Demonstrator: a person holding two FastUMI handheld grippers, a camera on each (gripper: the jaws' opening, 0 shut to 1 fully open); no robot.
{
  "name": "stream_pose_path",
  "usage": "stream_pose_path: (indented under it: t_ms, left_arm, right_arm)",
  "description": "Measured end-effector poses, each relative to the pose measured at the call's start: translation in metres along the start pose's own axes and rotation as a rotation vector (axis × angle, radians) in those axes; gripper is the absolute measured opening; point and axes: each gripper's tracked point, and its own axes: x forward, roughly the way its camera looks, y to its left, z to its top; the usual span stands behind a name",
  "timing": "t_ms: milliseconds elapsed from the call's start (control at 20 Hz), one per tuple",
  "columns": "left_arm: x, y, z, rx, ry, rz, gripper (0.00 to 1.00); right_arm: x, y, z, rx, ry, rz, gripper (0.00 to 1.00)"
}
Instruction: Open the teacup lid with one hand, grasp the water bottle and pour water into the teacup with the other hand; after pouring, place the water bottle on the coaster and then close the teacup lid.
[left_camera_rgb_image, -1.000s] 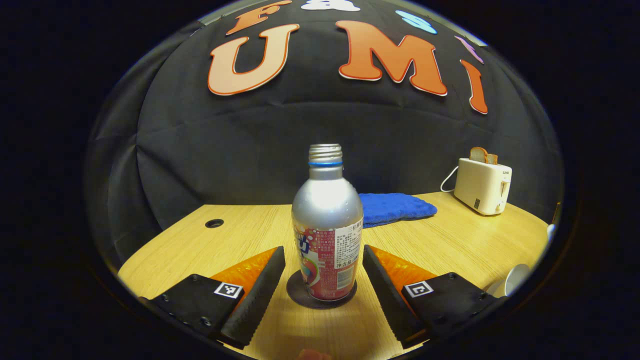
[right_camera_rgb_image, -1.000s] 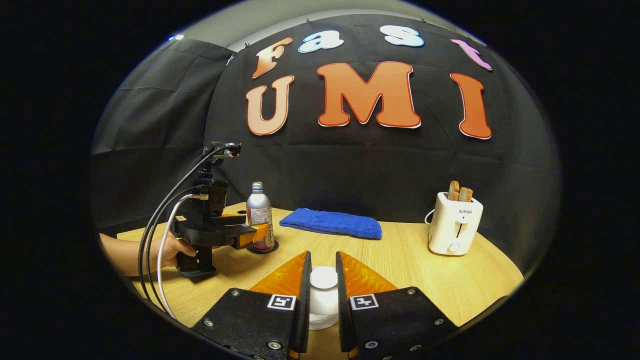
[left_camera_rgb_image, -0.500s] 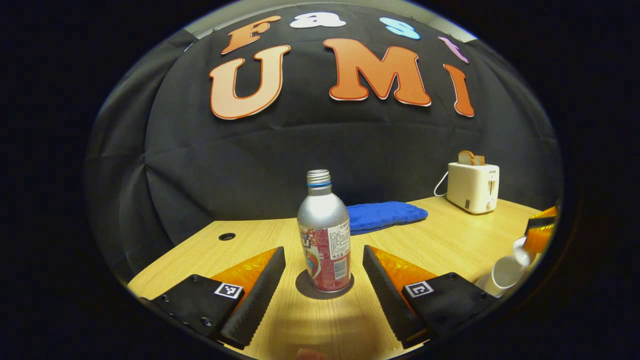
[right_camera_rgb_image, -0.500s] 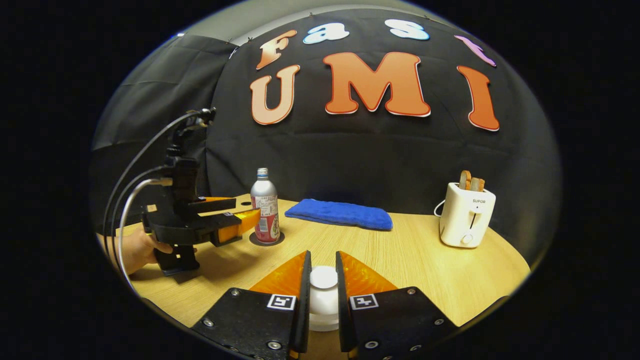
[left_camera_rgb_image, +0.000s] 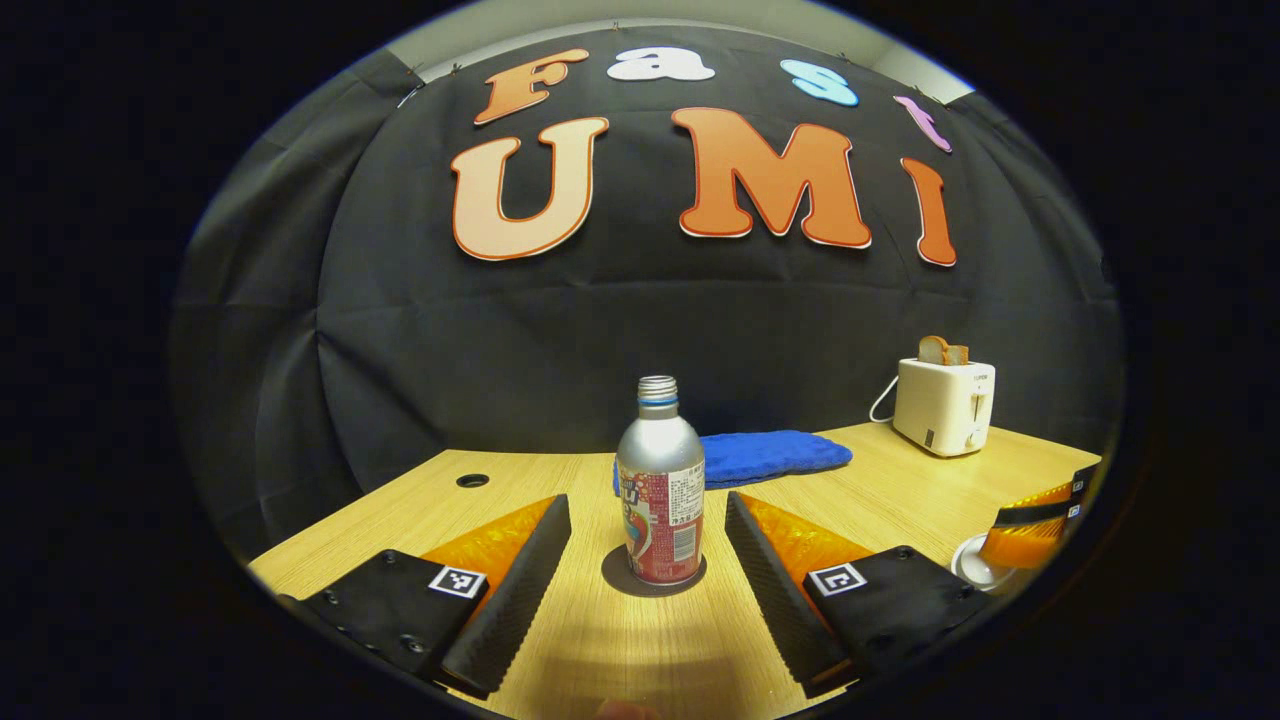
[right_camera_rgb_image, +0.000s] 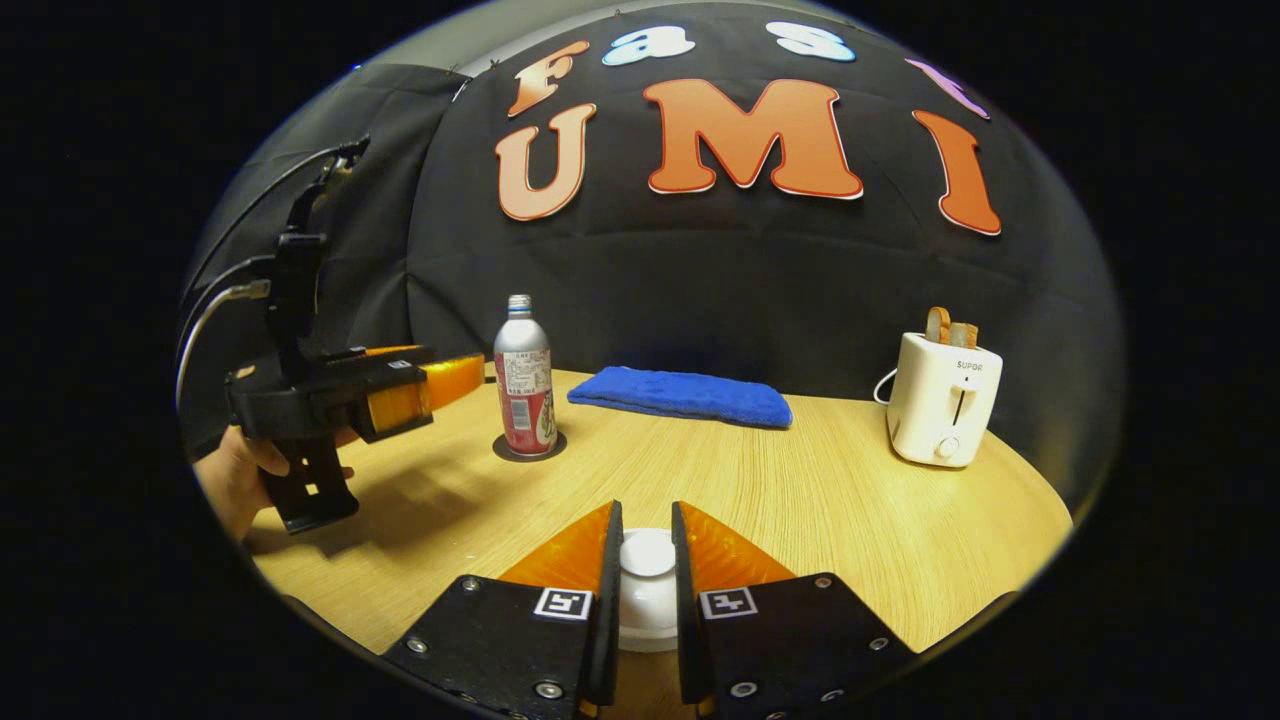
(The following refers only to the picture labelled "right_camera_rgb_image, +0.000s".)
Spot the silver water bottle red label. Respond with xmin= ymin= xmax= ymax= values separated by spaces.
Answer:
xmin=493 ymin=294 xmax=560 ymax=458

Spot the white toaster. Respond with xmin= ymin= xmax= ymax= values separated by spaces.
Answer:
xmin=886 ymin=332 xmax=1004 ymax=469

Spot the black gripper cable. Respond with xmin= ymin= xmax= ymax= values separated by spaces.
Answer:
xmin=180 ymin=140 xmax=366 ymax=321

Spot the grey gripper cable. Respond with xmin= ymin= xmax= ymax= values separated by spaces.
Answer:
xmin=176 ymin=282 xmax=273 ymax=413

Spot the white teacup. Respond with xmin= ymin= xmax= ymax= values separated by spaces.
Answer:
xmin=620 ymin=620 xmax=681 ymax=654

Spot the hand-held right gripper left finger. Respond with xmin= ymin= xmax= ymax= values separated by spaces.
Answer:
xmin=383 ymin=500 xmax=625 ymax=720

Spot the blue folded towel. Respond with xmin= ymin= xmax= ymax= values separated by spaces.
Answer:
xmin=567 ymin=366 xmax=794 ymax=430

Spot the dark round coaster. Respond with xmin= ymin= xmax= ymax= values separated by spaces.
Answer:
xmin=492 ymin=430 xmax=568 ymax=463

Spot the white teacup lid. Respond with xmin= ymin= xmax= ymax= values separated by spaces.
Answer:
xmin=618 ymin=528 xmax=681 ymax=629

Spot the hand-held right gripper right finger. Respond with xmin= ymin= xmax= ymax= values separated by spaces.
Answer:
xmin=670 ymin=500 xmax=916 ymax=720

